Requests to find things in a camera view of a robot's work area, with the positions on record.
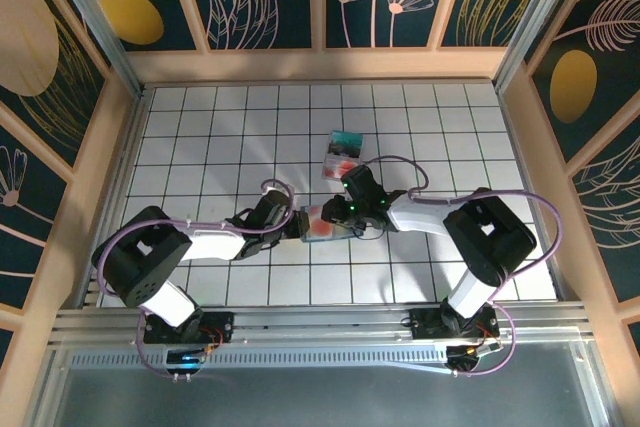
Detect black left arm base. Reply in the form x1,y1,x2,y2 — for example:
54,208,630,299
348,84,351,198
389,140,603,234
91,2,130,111
142,310,236,346

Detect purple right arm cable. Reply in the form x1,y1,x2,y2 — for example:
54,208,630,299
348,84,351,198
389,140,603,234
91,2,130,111
362,154,564,378

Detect aluminium side rail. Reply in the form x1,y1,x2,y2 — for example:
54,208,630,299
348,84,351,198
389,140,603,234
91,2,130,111
494,81,571,304
79,86,154,309

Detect teal card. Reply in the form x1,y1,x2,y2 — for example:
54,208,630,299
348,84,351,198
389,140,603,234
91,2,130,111
327,130,366,158

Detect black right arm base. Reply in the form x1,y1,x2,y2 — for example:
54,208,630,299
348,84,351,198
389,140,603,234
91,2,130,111
408,307,501,341

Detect clear acrylic card box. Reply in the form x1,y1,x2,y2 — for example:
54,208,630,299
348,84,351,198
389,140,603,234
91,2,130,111
319,129,367,181

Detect grey metal panel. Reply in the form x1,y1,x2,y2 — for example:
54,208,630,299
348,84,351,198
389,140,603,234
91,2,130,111
29,341,619,427

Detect small control board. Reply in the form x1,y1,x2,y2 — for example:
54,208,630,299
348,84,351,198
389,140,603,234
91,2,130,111
444,341,504,373
164,345,221,371

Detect slotted grey cable duct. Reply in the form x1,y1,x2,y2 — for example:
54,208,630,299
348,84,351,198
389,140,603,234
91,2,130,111
69,346,451,369

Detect aluminium corner post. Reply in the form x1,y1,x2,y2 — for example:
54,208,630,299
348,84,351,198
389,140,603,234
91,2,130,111
492,0,586,91
39,0,149,98

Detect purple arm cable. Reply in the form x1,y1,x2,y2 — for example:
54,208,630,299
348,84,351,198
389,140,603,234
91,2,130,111
362,154,564,378
95,178,297,381

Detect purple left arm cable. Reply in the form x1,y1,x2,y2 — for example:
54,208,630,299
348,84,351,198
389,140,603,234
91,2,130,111
95,178,297,381

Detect aluminium mounting rail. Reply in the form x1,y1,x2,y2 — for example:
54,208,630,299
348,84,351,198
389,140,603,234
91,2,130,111
49,302,591,344

